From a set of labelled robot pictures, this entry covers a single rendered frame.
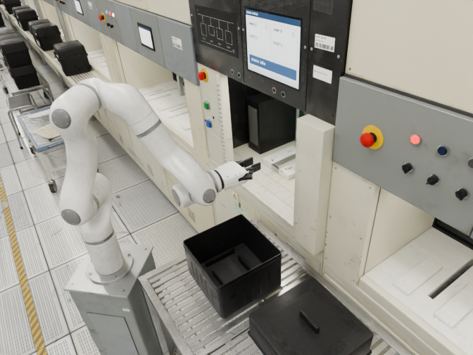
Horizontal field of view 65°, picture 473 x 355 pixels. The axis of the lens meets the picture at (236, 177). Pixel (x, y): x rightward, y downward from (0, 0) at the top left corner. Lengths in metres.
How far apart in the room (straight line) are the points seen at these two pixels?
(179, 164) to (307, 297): 0.63
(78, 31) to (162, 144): 3.49
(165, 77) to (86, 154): 2.08
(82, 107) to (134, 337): 1.06
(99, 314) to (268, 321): 0.78
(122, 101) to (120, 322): 0.98
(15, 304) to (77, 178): 1.65
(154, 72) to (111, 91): 2.10
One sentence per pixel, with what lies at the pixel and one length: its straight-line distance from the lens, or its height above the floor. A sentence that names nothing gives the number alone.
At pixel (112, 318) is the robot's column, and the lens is 1.74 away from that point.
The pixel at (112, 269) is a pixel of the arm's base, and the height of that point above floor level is 0.80.
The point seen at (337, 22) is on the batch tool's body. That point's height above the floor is 1.70.
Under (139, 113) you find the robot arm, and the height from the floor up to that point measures 1.49.
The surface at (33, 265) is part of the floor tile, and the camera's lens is 3.09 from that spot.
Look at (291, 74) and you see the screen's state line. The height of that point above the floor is 1.51.
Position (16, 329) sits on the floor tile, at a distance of 2.74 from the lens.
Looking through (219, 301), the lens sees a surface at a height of 0.86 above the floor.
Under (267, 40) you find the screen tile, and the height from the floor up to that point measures 1.60.
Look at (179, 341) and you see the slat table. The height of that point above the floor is 0.76.
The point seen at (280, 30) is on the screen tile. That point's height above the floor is 1.64.
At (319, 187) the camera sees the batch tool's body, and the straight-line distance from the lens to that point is 1.25.
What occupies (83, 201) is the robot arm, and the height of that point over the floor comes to 1.18.
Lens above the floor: 1.93
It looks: 35 degrees down
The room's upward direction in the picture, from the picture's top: 4 degrees counter-clockwise
